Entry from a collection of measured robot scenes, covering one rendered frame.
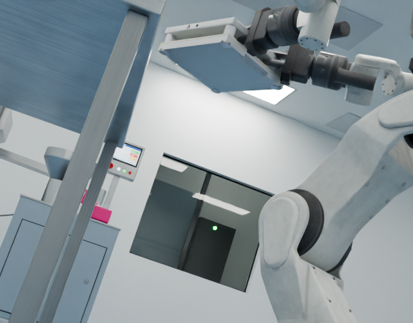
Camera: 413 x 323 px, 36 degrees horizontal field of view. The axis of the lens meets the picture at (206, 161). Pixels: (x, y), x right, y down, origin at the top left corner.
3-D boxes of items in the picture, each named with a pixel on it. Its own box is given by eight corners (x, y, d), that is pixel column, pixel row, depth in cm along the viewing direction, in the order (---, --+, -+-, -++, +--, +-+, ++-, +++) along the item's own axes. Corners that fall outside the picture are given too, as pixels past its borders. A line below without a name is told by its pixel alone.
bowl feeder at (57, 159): (25, 197, 393) (47, 141, 403) (25, 204, 427) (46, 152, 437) (101, 224, 402) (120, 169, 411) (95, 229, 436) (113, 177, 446)
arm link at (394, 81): (351, 52, 161) (396, 59, 166) (342, 86, 164) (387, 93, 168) (365, 57, 156) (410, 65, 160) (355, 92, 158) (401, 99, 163)
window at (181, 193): (126, 254, 668) (161, 152, 698) (125, 254, 670) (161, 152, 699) (245, 295, 694) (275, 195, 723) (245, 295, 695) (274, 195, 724)
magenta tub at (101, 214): (83, 215, 387) (87, 202, 390) (81, 217, 399) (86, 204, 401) (108, 224, 390) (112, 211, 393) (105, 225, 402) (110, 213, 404)
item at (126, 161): (82, 222, 421) (114, 135, 437) (81, 223, 431) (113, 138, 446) (115, 233, 425) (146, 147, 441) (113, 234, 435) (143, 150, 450)
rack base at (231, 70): (157, 50, 170) (160, 42, 170) (215, 93, 186) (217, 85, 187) (226, 41, 153) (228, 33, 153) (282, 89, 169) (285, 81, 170)
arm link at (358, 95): (338, 52, 166) (381, 63, 163) (328, 93, 169) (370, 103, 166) (332, 56, 155) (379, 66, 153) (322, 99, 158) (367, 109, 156)
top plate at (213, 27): (163, 33, 171) (165, 27, 172) (220, 77, 187) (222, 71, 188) (231, 23, 154) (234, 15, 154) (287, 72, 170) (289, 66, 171)
